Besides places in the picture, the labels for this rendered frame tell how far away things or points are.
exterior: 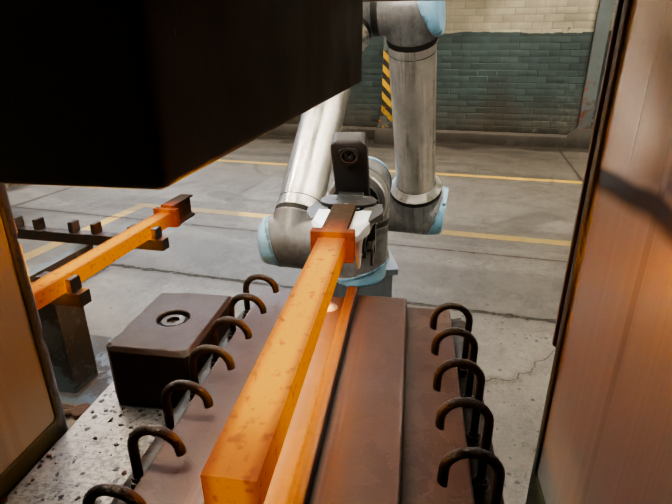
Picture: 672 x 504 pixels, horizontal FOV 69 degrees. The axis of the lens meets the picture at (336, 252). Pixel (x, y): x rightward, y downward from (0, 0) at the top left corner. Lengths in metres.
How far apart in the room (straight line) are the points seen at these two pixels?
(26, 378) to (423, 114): 1.03
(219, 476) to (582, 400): 0.22
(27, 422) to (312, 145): 0.66
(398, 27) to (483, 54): 6.32
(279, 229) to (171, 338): 0.43
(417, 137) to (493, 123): 6.24
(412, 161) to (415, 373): 0.97
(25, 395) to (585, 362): 0.42
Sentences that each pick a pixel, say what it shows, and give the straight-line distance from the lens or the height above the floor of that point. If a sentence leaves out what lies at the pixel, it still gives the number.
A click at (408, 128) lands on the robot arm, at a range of 1.29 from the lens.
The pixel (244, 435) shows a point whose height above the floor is 1.05.
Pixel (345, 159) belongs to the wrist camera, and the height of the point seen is 1.10.
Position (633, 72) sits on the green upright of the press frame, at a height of 1.22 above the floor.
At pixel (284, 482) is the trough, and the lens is 0.33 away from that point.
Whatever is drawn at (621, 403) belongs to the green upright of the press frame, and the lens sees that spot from 0.30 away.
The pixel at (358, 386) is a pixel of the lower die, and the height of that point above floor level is 0.99.
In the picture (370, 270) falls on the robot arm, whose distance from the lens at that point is 0.85.
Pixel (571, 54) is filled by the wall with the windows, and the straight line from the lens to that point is 7.53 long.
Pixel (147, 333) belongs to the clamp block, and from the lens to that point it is 0.51.
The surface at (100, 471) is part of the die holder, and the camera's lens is 0.48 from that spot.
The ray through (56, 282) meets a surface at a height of 0.95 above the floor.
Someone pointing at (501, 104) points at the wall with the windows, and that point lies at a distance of 7.49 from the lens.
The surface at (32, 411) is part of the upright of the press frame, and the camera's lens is 0.51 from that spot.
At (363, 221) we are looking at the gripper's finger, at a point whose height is 1.05.
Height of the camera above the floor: 1.23
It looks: 22 degrees down
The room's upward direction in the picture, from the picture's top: straight up
